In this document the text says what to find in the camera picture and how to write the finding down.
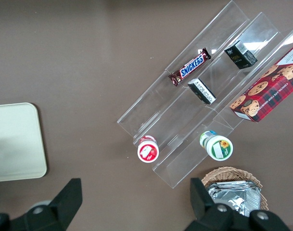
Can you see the red lid yogurt cup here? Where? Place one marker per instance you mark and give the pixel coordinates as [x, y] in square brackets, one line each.
[148, 150]

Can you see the red plaid cookie box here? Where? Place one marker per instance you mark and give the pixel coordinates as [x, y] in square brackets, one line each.
[269, 91]

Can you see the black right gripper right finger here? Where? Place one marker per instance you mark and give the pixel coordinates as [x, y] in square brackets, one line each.
[208, 209]

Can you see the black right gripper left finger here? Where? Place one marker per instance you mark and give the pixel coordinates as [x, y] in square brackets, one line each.
[62, 202]

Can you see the beige rectangular tray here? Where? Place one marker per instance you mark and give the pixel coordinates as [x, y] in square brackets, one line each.
[16, 142]

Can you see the light wicker basket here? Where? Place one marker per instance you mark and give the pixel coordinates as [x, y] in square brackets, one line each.
[233, 173]

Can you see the small black box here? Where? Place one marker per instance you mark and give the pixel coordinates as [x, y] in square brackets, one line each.
[202, 91]
[241, 55]

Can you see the green lid yogurt cup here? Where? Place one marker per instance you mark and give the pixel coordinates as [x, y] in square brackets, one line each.
[218, 147]

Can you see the clear acrylic stepped shelf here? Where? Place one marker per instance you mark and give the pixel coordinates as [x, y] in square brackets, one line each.
[184, 120]

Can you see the Snickers chocolate bar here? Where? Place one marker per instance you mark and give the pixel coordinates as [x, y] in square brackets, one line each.
[190, 67]

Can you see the stack of foil containers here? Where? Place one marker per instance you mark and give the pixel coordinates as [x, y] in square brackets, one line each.
[237, 195]

